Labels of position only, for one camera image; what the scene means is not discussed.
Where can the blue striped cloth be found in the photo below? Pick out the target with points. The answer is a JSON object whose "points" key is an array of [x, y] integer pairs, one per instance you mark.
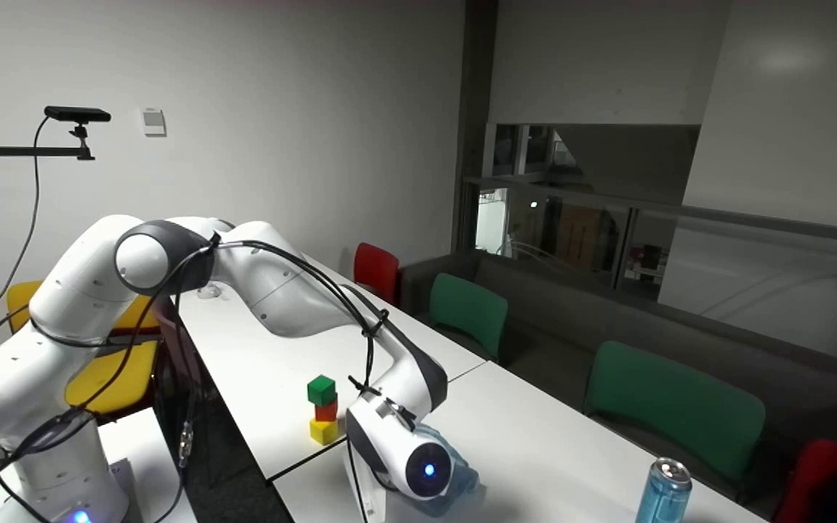
{"points": [[463, 475]]}

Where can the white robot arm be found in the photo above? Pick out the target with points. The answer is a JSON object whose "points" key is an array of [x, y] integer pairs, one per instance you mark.
{"points": [[58, 450]]}

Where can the red chair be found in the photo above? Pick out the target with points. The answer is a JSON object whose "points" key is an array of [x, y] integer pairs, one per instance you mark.
{"points": [[813, 472], [376, 269]]}

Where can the near green chair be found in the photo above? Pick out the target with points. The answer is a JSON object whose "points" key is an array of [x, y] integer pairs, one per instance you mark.
{"points": [[469, 309]]}

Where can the green chair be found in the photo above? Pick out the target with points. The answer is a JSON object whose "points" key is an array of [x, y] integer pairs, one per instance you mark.
{"points": [[709, 415], [469, 309]]}

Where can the grey long sofa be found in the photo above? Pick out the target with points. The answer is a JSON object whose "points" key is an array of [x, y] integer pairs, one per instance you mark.
{"points": [[556, 327]]}

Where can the green cube block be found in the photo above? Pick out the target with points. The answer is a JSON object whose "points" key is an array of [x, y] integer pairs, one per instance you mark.
{"points": [[322, 391]]}

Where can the red cube block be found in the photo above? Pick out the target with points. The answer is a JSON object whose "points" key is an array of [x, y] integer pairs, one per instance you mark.
{"points": [[328, 410]]}

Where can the yellow cube block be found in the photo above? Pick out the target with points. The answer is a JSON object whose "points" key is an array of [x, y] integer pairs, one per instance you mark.
{"points": [[325, 431]]}

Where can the yellow chair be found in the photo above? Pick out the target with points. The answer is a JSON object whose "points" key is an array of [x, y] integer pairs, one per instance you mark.
{"points": [[120, 382]]}

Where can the far green chair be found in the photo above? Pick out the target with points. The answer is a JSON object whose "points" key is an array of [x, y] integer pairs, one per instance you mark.
{"points": [[709, 415]]}

